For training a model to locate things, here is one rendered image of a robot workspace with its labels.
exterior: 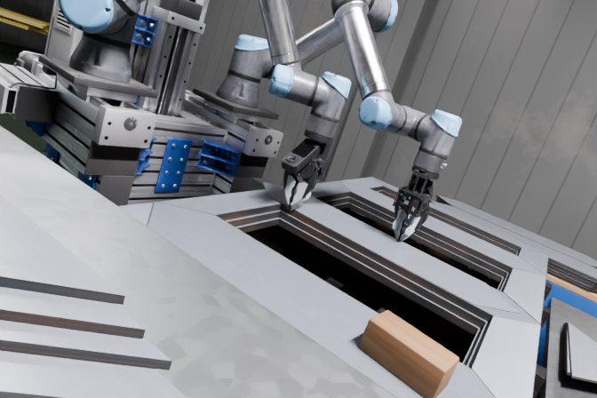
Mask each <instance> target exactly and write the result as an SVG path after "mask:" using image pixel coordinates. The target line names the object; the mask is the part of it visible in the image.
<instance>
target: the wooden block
mask: <svg viewBox="0 0 597 398"><path fill-rule="evenodd" d="M358 347H359V348H360V349H361V350H362V351H363V352H364V353H365V354H367V355H368V356H370V357H371V358H372V359H374V360H375V361H376V362H378V363H379V364H381V365H382V366H383V367H385V368H386V369H387V370H389V371H390V372H391V373H393V374H394V375H395V376H396V377H397V378H399V379H400V380H401V381H403V382H404V383H405V384H407V385H408V386H410V387H411V388H412V389H414V390H415V391H416V392H417V393H419V394H420V395H422V396H423V397H424V398H436V397H437V396H438V395H439V394H440V393H441V392H442V390H443V389H444V388H445V387H446V386H447V385H448V384H449V382H450V378H451V376H452V374H453V372H454V370H455V369H456V367H457V365H458V362H459V357H458V356H456V355H455V354H453V353H452V352H451V351H449V350H448V349H446V348H445V347H443V346H441V345H440V344H438V343H437V342H435V341H434V340H432V339H431V338H429V337H428V336H427V335H425V334H424V333H422V332H421V331H419V330H417V329H416V328H414V327H413V326H411V325H410V324H408V323H407V322H405V321H404V320H403V319H401V318H400V317H398V316H397V315H395V314H393V313H392V312H390V311H389V310H386V311H385V312H383V313H381V314H378V315H376V316H374V317H372V318H370V319H369V321H368V324H367V326H366V329H365V331H364V333H363V335H362V339H361V341H360V344H359V346H358Z"/></svg>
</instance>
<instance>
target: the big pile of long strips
mask: <svg viewBox="0 0 597 398"><path fill-rule="evenodd" d="M436 197H437V198H436V202H434V201H432V202H430V203H434V204H436V205H438V206H440V207H442V208H444V209H446V210H448V211H452V212H454V213H456V214H458V215H460V216H462V217H465V218H467V219H470V220H472V221H474V222H476V223H478V224H481V225H483V226H485V227H488V228H490V229H492V230H495V231H497V232H499V233H500V234H503V235H506V236H509V237H511V238H513V239H514V240H517V241H519V242H521V243H525V244H527V245H528V246H530V247H533V248H535V249H537V250H540V251H542V252H544V253H547V254H549V256H548V264H547V272H546V273H547V274H550V275H552V276H554V277H556V278H558V279H561V280H563V281H564V282H566V283H569V284H572V285H574V286H576V287H578V288H579V289H581V290H584V291H587V292H591V293H595V294H597V261H596V260H594V259H592V258H590V257H588V256H586V255H585V254H583V253H580V252H578V251H574V250H572V249H571V248H568V247H566V246H563V245H561V244H559V243H556V242H554V241H551V240H549V239H547V238H544V237H543V236H541V235H537V234H535V233H532V232H530V231H529V230H526V229H524V228H522V227H518V226H516V225H514V224H512V223H509V222H507V221H505V220H502V219H500V218H497V217H495V216H493V215H490V214H488V213H487V212H484V211H481V210H478V209H476V208H474V207H472V206H470V205H468V204H465V203H461V202H460V201H457V200H453V199H449V198H447V197H443V196H440V195H436Z"/></svg>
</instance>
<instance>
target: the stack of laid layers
mask: <svg viewBox="0 0 597 398"><path fill-rule="evenodd" d="M371 189H372V190H375V191H377V192H379V193H380V194H382V195H386V196H388V197H390V198H392V199H395V197H396V195H397V192H395V191H393V190H391V189H389V188H387V187H374V188H371ZM316 199H318V200H320V201H322V202H324V203H327V204H328V205H330V206H332V207H334V208H336V209H338V210H340V209H344V208H349V209H351V210H353V211H356V212H358V213H360V214H362V215H363V216H365V217H367V218H369V219H372V220H374V221H376V222H378V223H379V224H381V225H383V226H385V227H389V228H391V229H392V226H393V223H394V220H395V212H393V211H390V210H388V209H386V208H384V207H382V206H380V205H378V204H375V203H373V202H371V201H369V200H367V199H365V198H363V197H360V196H359V195H356V194H354V193H352V192H348V193H343V194H338V195H328V196H324V197H318V198H316ZM429 208H431V207H429ZM216 216H217V217H219V218H221V219H223V220H225V221H226V222H227V223H229V224H230V225H232V226H234V227H236V228H238V229H239V230H241V231H243V232H244V233H247V232H250V231H254V230H258V229H261V228H265V227H271V226H275V225H278V226H280V227H283V228H285V229H286V230H288V231H290V232H292V233H293V234H294V235H297V236H299V237H300V238H302V239H304V240H306V241H307V242H309V243H311V244H313V245H314V246H316V247H318V248H320V249H321V250H323V251H326V252H328V253H329V254H330V255H332V256H334V257H335V258H337V259H340V260H342V261H343V262H345V263H347V264H348V265H350V266H351V267H354V268H356V269H357V270H359V271H361V272H363V273H365V274H366V275H368V276H370V277H371V278H373V279H375V280H377V281H379V282H380V283H383V284H384V285H385V286H387V287H389V288H391V289H393V290H394V291H397V292H399V293H400V294H402V295H403V296H405V297H407V298H408V299H411V300H413V301H414V302H416V303H418V304H420V305H421V306H423V307H425V308H427V309H428V310H430V311H432V312H434V313H436V314H437V315H439V316H441V317H442V318H444V319H446V320H448V321H450V322H452V323H454V324H456V325H457V326H458V327H460V328H462V329H464V330H466V331H468V332H470V333H471V334H473V335H475V337H474V340H473V342H472V344H471V346H470V348H469V350H468V352H467V354H466V357H465V360H464V361H463V364H464V365H466V366H467V367H469V368H471V369H472V367H473V364H474V360H475V358H476V356H477V354H478V352H479V349H480V347H481V345H482V341H483V339H484V337H485V335H486V332H487V330H488V328H489V326H490V322H491V320H492V317H493V316H497V317H502V318H506V319H512V320H516V321H521V322H529V323H535V324H539V325H540V323H539V322H537V321H536V320H535V319H534V318H533V317H531V316H530V315H529V314H528V313H527V312H526V311H524V310H523V309H522V308H521V307H520V306H518V305H517V304H516V303H515V302H514V301H513V300H511V299H510V298H509V297H508V296H507V295H505V293H504V292H503V291H504V289H505V286H506V284H507V281H508V279H509V277H510V274H511V273H512V270H513V269H512V268H511V267H509V266H507V265H505V264H503V263H501V262H498V261H496V260H494V259H492V258H490V257H488V256H486V255H483V254H481V253H480V252H478V251H475V250H473V249H471V248H468V247H466V246H465V245H463V244H461V243H458V242H456V241H453V240H451V239H449V238H448V237H446V236H444V235H441V234H438V233H436V232H434V231H433V230H431V229H429V228H427V227H423V226H421V227H420V228H418V229H417V230H416V231H415V232H414V233H413V234H412V235H411V236H409V238H410V239H412V240H414V241H416V242H418V243H421V244H423V245H425V246H426V247H428V248H430V249H432V250H434V251H437V252H439V253H441V254H442V255H445V256H447V257H449V258H451V259H454V260H456V261H457V262H459V263H461V264H463V265H465V266H467V267H470V268H472V269H473V270H475V271H477V272H479V273H481V274H483V275H486V276H488V277H489V278H491V279H493V280H495V281H497V282H499V283H500V284H499V285H498V288H497V289H495V288H493V287H491V286H490V287H491V288H492V289H493V290H494V291H495V292H497V293H498V294H499V295H500V296H501V297H502V298H504V299H505V300H506V301H507V302H508V303H509V304H511V305H512V306H513V307H514V308H515V309H516V310H518V311H519V312H520V314H517V313H513V312H508V311H503V310H498V309H494V308H489V307H485V306H476V305H474V304H472V303H470V302H468V301H466V300H464V299H462V298H460V297H459V296H457V295H455V294H453V293H451V292H449V291H446V290H445V289H443V288H442V287H440V286H438V285H436V284H434V283H431V282H429V281H427V280H426V279H424V278H423V277H421V276H419V275H416V274H414V273H412V272H411V271H409V270H407V269H406V268H404V267H401V266H399V265H397V264H395V263H394V262H392V261H390V260H389V259H386V258H384V257H382V256H380V255H378V254H377V253H375V252H374V251H371V250H369V249H367V248H365V247H363V246H361V245H360V244H358V243H356V242H354V241H352V240H350V239H348V238H346V237H344V236H343V235H340V234H339V233H337V232H335V231H333V230H331V229H329V228H327V227H325V226H323V225H321V224H320V223H318V222H316V221H314V220H312V219H310V218H308V217H307V216H305V215H303V214H301V213H299V212H297V211H295V210H293V211H290V210H288V208H287V206H286V205H284V204H277V205H272V206H267V207H262V208H257V209H251V210H247V211H237V212H232V213H227V214H221V215H216ZM429 216H431V217H433V218H435V219H438V220H440V221H442V222H444V223H447V224H449V225H451V226H453V227H456V228H458V229H460V230H462V231H464V232H467V233H468V234H470V235H473V236H476V237H478V238H480V239H482V240H483V241H486V242H488V243H491V244H493V245H495V246H497V247H499V248H501V249H503V250H505V251H509V252H511V253H512V254H514V255H517V256H519V253H520V251H521V247H519V246H517V245H514V244H512V243H509V242H507V241H505V240H503V239H501V238H498V237H496V236H494V235H492V234H489V233H487V232H485V231H483V230H480V229H479V228H477V227H473V226H471V225H469V224H467V223H465V222H463V221H461V220H459V219H455V218H453V217H451V216H449V215H447V214H445V213H443V212H440V211H437V210H436V209H433V208H431V210H430V211H429ZM393 230H394V229H393Z"/></svg>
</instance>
